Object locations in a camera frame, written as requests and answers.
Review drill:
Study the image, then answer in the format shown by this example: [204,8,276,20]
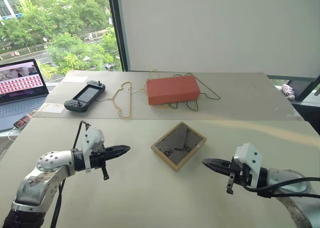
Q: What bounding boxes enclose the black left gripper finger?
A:
[106,144,131,155]
[106,150,129,162]

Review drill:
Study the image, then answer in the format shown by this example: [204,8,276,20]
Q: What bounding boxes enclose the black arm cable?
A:
[240,176,320,199]
[49,120,92,228]

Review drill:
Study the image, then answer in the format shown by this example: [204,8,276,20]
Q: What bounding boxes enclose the black handheld game controller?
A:
[63,79,106,113]

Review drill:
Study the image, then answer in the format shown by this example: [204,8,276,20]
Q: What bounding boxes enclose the square wooden frame clock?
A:
[150,121,208,173]

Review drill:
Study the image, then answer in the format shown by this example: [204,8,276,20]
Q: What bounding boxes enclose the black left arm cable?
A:
[49,120,92,228]

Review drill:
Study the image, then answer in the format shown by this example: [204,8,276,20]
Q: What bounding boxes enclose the white charging cable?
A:
[7,127,24,142]

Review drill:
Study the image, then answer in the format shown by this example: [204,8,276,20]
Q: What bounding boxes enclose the red rectangular box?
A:
[145,74,202,106]

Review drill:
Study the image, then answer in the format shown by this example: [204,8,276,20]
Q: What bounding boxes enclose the translucent paper label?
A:
[39,102,65,114]

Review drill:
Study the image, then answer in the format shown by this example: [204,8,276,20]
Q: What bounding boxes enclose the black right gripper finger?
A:
[202,162,232,176]
[201,158,233,168]

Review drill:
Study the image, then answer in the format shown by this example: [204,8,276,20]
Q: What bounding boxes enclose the pink white folded umbrella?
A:
[281,83,297,101]

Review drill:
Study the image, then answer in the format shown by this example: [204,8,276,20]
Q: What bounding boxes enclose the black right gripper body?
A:
[225,157,251,195]

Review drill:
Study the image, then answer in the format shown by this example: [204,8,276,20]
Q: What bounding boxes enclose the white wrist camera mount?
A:
[81,127,106,174]
[233,142,263,189]

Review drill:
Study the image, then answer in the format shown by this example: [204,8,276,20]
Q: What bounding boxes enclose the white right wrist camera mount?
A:
[233,142,263,189]

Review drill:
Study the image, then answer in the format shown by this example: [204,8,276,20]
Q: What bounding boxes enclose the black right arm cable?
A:
[240,176,320,199]

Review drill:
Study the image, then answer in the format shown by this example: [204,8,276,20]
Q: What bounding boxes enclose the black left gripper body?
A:
[88,147,111,181]

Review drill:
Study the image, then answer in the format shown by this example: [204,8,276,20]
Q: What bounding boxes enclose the white thin wire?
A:
[97,86,148,103]

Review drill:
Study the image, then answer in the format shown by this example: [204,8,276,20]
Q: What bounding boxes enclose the smartphone with lit screen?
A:
[12,113,34,130]

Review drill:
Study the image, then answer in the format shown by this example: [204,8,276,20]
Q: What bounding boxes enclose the green wire hanger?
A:
[171,72,222,113]

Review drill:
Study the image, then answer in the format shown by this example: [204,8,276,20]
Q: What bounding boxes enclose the grey open laptop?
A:
[0,58,50,132]

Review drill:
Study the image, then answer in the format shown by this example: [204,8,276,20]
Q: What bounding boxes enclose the black window frame post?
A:
[106,0,130,73]

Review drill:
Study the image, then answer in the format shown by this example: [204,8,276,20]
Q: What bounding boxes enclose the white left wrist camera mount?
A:
[81,127,106,174]

